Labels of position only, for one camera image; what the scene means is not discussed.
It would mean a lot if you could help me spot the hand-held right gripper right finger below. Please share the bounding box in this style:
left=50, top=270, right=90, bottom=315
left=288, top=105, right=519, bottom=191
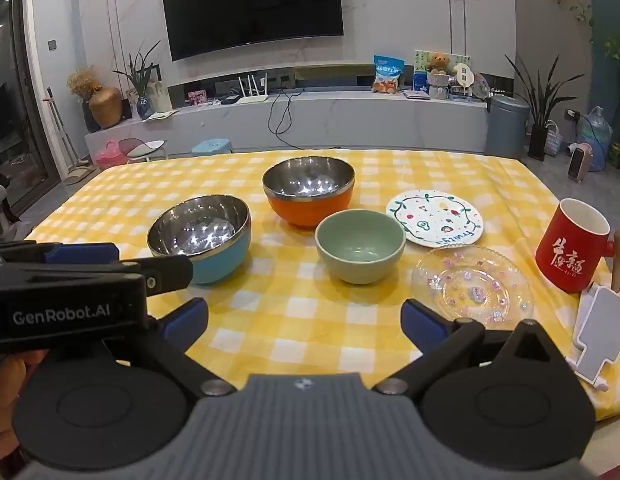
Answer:
left=372, top=299, right=563, bottom=396

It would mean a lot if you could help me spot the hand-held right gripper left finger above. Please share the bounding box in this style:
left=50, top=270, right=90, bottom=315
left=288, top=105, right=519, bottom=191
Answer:
left=102, top=297, right=238, bottom=398

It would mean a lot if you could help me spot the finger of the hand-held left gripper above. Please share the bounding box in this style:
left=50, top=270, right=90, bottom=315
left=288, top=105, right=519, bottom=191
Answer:
left=115, top=256, right=194, bottom=303
left=0, top=241, right=122, bottom=267

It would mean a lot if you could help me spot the blue steel bowl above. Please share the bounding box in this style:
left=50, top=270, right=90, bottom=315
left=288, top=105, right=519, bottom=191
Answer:
left=146, top=195, right=252, bottom=286

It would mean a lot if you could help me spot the clear floral glass plate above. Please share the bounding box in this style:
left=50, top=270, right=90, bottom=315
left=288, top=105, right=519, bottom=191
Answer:
left=411, top=246, right=535, bottom=331

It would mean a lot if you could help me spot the green ceramic bowl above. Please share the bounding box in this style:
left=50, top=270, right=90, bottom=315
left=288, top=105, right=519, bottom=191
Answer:
left=315, top=209, right=407, bottom=285

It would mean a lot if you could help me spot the white painted plate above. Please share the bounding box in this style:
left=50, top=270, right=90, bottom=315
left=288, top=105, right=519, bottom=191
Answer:
left=386, top=190, right=485, bottom=249

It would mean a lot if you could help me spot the orange steel bowl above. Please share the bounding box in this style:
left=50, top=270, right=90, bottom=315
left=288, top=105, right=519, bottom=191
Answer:
left=262, top=156, right=356, bottom=228

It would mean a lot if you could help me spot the person's left hand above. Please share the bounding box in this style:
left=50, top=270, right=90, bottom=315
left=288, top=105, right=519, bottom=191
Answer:
left=0, top=350, right=47, bottom=438

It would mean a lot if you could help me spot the broom with dustpan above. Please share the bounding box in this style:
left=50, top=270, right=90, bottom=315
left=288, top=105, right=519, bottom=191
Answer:
left=46, top=87, right=98, bottom=186

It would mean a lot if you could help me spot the pink basket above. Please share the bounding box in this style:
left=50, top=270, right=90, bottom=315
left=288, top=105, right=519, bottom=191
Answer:
left=94, top=140, right=130, bottom=171

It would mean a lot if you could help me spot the yellow checked tablecloth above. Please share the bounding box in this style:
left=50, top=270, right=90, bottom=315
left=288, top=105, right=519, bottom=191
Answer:
left=22, top=146, right=620, bottom=421

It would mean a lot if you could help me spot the black and white chair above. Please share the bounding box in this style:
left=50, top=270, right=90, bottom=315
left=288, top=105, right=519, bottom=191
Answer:
left=118, top=138, right=168, bottom=163

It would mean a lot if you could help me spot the light blue stool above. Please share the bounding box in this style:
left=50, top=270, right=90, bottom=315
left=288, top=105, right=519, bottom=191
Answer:
left=191, top=140, right=235, bottom=157

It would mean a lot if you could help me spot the gold vase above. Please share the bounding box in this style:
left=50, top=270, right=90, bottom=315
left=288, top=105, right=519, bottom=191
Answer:
left=88, top=86, right=123, bottom=128

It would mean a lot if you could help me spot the blue vase with plant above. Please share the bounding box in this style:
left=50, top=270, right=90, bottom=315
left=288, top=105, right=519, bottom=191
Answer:
left=112, top=40, right=163, bottom=121

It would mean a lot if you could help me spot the dried flower bunch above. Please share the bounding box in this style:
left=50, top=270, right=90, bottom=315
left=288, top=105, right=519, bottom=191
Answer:
left=66, top=66, right=103, bottom=133

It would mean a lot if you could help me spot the white phone stand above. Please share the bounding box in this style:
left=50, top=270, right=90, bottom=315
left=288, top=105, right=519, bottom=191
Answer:
left=565, top=282, right=620, bottom=392

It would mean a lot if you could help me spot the white router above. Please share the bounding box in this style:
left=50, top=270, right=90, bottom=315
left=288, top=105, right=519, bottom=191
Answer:
left=235, top=74, right=271, bottom=106

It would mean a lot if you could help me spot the white media console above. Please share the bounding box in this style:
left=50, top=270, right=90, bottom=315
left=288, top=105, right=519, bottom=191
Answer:
left=85, top=91, right=491, bottom=153

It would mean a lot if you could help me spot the grey trash bin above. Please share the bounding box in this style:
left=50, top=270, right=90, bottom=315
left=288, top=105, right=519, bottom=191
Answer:
left=485, top=94, right=531, bottom=160

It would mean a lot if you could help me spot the potted plant in black pot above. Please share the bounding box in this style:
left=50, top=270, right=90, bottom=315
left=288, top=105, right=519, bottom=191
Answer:
left=505, top=52, right=586, bottom=162

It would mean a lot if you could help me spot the white woven basket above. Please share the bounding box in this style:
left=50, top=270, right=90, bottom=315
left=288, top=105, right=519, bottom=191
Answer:
left=544, top=121, right=563, bottom=157

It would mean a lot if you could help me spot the beige space heater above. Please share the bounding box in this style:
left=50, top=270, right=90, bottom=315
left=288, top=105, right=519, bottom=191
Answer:
left=567, top=142, right=593, bottom=183

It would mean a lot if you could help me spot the blue snack bag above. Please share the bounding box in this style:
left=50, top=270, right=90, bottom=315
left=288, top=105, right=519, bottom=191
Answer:
left=372, top=55, right=406, bottom=95

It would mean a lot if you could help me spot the blue water bottle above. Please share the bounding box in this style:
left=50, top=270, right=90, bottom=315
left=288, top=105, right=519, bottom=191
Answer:
left=576, top=106, right=613, bottom=171

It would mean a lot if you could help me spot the green picture card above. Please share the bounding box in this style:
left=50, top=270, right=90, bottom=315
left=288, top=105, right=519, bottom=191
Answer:
left=413, top=50, right=472, bottom=93

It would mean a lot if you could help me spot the black television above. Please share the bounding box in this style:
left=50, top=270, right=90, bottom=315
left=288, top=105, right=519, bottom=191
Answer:
left=160, top=0, right=345, bottom=62

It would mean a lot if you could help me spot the trailing green plant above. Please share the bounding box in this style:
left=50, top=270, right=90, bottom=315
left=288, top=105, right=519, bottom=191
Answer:
left=602, top=35, right=620, bottom=171

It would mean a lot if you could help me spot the red mug with wooden handle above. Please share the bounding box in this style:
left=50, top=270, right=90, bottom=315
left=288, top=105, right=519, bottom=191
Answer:
left=534, top=198, right=620, bottom=295

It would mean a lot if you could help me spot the black cable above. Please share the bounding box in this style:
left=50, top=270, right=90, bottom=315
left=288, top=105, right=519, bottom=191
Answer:
left=269, top=89, right=311, bottom=150

